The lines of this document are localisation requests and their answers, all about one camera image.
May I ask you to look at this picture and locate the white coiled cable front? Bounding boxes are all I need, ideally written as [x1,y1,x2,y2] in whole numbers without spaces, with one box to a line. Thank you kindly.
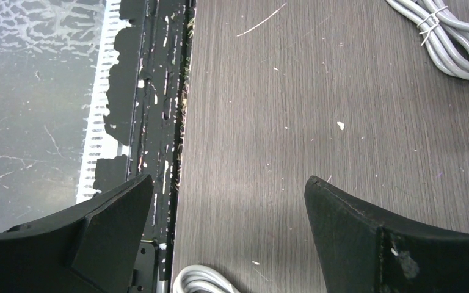
[171,264,241,293]

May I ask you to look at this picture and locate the white cable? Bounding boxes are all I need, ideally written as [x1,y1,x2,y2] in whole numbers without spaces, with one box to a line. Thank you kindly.
[385,0,469,81]
[171,264,241,293]

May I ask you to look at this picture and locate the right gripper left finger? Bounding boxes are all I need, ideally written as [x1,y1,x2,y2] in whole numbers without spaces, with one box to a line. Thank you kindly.
[0,175,153,292]

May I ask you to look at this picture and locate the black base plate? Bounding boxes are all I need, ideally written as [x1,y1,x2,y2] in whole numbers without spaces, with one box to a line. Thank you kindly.
[92,1,195,292]

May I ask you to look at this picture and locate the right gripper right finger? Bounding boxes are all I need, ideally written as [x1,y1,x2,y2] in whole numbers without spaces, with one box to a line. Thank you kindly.
[304,176,469,292]

